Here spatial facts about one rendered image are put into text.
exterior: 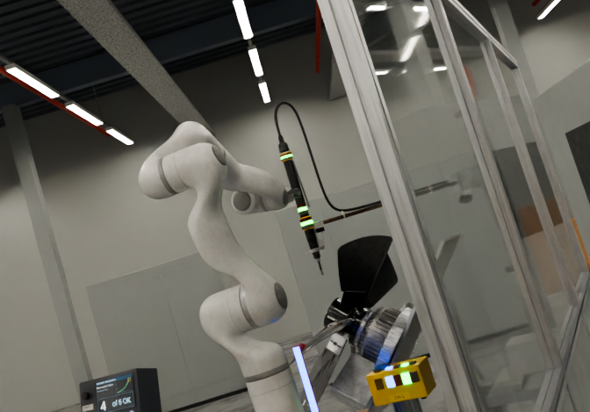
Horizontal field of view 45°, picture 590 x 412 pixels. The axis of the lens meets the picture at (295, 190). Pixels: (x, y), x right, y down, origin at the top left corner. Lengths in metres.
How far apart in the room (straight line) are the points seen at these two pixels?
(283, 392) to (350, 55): 1.01
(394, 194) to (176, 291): 8.74
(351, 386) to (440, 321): 1.43
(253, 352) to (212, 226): 0.33
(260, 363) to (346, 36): 1.00
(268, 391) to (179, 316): 7.92
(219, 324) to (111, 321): 8.12
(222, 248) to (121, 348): 8.20
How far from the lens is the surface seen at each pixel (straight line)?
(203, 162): 1.72
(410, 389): 2.03
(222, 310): 1.82
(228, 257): 1.78
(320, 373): 2.60
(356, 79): 1.05
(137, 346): 9.87
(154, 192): 1.79
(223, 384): 9.74
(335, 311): 2.54
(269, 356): 1.82
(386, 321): 2.47
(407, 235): 1.03
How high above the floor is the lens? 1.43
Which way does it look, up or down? 6 degrees up
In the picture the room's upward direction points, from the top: 17 degrees counter-clockwise
